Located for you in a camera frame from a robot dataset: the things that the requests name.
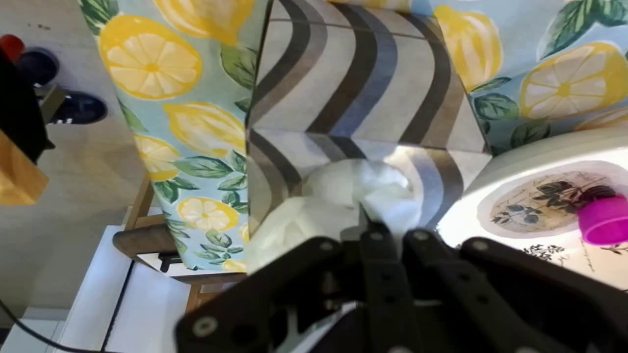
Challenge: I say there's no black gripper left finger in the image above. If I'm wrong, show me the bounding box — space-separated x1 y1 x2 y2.
171 221 416 353

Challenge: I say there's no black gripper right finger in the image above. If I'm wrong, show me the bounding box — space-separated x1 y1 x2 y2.
400 226 628 353

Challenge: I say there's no white tissue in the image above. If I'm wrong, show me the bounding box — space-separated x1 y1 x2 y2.
245 160 422 272

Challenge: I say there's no large white floral bowl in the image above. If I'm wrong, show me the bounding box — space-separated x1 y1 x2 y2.
434 126 628 291

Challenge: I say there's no grey chevron tissue box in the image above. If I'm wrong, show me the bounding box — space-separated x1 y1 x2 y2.
245 0 494 240

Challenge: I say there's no small pink cup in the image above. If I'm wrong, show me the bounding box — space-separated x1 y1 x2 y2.
577 195 628 248

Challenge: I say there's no lemon print tablecloth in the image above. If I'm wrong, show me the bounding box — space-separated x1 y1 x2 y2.
76 0 628 275

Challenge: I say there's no dark shoe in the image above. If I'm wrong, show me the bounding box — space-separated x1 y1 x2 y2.
53 89 110 128
14 48 63 89

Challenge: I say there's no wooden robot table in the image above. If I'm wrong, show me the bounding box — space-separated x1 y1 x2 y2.
0 128 53 211

